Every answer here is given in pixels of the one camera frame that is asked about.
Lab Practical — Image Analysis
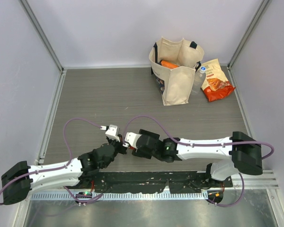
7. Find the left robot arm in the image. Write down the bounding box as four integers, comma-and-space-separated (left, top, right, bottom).
0, 138, 127, 205

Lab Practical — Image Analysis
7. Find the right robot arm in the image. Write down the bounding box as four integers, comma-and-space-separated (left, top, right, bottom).
125, 130, 263, 187

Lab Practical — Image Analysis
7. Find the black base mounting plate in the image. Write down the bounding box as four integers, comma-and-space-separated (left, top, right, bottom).
68, 171, 233, 194

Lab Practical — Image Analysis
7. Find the beige canvas tote bag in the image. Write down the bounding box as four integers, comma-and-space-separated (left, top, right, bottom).
149, 37, 204, 106

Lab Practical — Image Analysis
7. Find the orange item in bag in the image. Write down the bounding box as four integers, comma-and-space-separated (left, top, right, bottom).
160, 60, 178, 70

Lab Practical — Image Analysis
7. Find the clear plastic water bottle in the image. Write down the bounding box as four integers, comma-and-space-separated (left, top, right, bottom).
191, 66, 206, 95

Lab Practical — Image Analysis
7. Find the orange chips bag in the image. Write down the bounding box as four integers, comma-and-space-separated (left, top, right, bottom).
201, 59, 235, 102

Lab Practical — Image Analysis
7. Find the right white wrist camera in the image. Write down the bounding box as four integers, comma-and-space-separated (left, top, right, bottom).
123, 132, 141, 149

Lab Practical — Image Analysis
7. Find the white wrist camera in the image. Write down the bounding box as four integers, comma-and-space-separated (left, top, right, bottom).
123, 132, 141, 149
100, 124, 121, 142

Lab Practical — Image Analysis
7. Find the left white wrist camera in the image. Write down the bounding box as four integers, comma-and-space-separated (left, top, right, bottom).
100, 124, 121, 142

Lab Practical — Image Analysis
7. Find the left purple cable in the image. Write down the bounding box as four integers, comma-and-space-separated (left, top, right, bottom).
0, 117, 104, 206

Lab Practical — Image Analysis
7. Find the purple cable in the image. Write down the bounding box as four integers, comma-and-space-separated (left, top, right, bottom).
122, 115, 275, 209
0, 117, 104, 206

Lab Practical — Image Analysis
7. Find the slotted cable duct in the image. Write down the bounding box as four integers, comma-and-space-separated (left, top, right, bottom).
31, 191, 208, 201

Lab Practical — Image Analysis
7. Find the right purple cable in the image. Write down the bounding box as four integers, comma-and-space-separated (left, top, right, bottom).
122, 115, 275, 209

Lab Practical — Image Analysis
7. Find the left aluminium frame post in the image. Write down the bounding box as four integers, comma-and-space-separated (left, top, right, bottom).
19, 0, 64, 72

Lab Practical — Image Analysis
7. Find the aluminium frame post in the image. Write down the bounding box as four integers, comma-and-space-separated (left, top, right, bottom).
227, 0, 271, 70
19, 0, 64, 72

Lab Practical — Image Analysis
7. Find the right aluminium frame post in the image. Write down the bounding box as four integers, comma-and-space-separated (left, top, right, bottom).
227, 0, 271, 70

